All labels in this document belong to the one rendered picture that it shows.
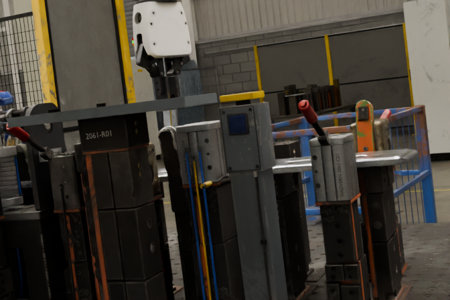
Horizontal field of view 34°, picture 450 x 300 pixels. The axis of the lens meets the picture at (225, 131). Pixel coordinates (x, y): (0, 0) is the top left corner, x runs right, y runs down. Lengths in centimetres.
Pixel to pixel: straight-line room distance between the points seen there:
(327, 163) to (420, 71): 813
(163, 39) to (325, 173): 38
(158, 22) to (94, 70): 388
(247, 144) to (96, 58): 403
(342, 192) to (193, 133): 31
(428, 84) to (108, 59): 509
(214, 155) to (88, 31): 381
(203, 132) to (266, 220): 27
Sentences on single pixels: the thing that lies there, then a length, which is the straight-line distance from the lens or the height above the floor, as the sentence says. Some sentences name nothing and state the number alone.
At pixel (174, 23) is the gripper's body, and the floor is 130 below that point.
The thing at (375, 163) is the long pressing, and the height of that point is 99.
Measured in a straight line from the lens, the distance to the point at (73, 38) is 504.
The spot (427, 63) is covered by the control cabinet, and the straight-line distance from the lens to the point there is 943.
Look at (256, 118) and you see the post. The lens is 121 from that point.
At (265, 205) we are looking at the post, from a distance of 123.
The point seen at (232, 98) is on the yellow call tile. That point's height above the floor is 115.
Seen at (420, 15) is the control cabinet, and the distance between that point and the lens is 946.
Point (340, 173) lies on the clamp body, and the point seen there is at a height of 100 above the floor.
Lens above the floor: 116
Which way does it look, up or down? 3 degrees down
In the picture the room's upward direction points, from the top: 7 degrees counter-clockwise
